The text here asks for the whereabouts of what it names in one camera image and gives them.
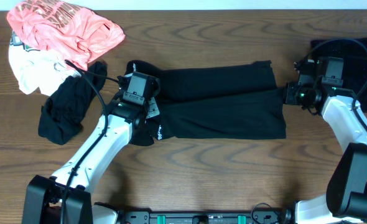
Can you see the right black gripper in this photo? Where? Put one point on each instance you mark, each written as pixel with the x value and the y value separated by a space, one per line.
pixel 289 93

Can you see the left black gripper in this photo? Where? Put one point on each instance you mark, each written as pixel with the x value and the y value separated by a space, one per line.
pixel 153 108

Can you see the black t-shirt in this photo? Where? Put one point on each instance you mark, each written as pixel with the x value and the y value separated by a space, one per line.
pixel 236 102

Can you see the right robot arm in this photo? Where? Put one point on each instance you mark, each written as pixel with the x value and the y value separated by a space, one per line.
pixel 345 200

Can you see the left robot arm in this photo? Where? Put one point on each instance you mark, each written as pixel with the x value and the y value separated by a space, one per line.
pixel 65 196

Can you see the black fabric storage container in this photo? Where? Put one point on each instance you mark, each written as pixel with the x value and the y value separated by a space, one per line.
pixel 355 64

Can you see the coral pink printed shirt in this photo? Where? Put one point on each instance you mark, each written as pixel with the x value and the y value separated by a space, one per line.
pixel 77 33

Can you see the white printed shirt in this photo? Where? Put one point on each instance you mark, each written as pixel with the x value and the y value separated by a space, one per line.
pixel 36 69

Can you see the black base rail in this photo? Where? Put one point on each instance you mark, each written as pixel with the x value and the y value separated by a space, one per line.
pixel 202 218

